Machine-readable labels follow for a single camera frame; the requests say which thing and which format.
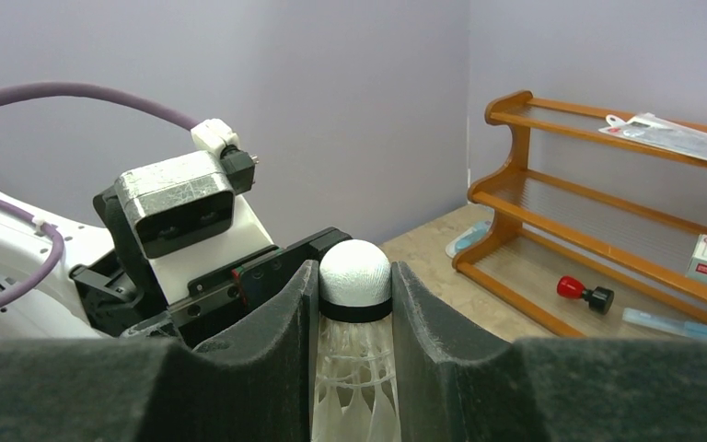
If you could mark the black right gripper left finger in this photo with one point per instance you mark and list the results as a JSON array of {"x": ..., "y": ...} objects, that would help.
[{"x": 250, "y": 382}]

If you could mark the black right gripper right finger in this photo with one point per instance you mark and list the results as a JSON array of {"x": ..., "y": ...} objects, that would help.
[{"x": 459, "y": 382}]

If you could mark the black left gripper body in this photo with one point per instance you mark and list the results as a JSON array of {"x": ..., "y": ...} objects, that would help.
[{"x": 122, "y": 297}]

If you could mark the white feather shuttlecock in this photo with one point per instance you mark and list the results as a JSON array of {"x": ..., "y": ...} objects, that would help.
[{"x": 355, "y": 392}]

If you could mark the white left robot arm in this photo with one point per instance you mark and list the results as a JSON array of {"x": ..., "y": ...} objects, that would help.
[{"x": 38, "y": 251}]

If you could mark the blue white packaged item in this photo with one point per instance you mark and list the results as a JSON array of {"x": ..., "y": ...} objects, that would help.
[{"x": 468, "y": 238}]

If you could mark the red black stamp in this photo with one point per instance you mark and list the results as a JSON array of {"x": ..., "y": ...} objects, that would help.
[{"x": 598, "y": 299}]

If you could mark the wooden shelf rack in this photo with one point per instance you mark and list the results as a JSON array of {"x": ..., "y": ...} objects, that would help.
[{"x": 555, "y": 213}]

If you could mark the light blue tube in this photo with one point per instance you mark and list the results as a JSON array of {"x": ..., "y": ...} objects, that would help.
[{"x": 683, "y": 328}]

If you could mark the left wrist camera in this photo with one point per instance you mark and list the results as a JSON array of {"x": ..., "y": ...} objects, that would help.
[{"x": 186, "y": 216}]

